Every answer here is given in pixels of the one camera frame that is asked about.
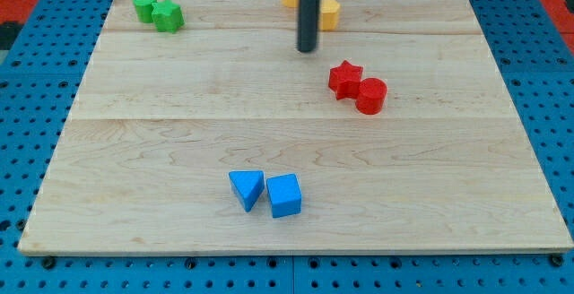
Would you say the yellow heart block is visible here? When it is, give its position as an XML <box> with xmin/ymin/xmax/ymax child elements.
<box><xmin>319</xmin><ymin>0</ymin><xmax>341</xmax><ymax>31</ymax></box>

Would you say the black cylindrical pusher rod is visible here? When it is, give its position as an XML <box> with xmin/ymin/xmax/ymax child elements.
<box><xmin>297</xmin><ymin>0</ymin><xmax>321</xmax><ymax>53</ymax></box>

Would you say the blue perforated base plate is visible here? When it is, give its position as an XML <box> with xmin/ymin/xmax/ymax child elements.
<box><xmin>1</xmin><ymin>0</ymin><xmax>573</xmax><ymax>293</ymax></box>

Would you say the blue cube block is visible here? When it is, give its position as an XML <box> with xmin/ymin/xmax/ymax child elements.
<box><xmin>266</xmin><ymin>174</ymin><xmax>302</xmax><ymax>218</ymax></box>

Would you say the green star block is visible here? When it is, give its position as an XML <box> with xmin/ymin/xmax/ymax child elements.
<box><xmin>152</xmin><ymin>0</ymin><xmax>185</xmax><ymax>33</ymax></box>

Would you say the wooden board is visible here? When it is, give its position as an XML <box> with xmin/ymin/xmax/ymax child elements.
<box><xmin>19</xmin><ymin>0</ymin><xmax>573</xmax><ymax>256</ymax></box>

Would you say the red circle block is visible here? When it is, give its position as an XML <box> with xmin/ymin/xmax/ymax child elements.
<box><xmin>355</xmin><ymin>77</ymin><xmax>387</xmax><ymax>115</ymax></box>

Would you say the red star block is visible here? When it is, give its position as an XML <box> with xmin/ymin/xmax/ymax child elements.
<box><xmin>328</xmin><ymin>60</ymin><xmax>363</xmax><ymax>99</ymax></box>

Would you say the blue triangle block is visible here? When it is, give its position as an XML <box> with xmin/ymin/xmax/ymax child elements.
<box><xmin>228</xmin><ymin>170</ymin><xmax>265</xmax><ymax>212</ymax></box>

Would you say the green circle block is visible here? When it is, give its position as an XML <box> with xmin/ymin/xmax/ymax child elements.
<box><xmin>132</xmin><ymin>0</ymin><xmax>157</xmax><ymax>23</ymax></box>

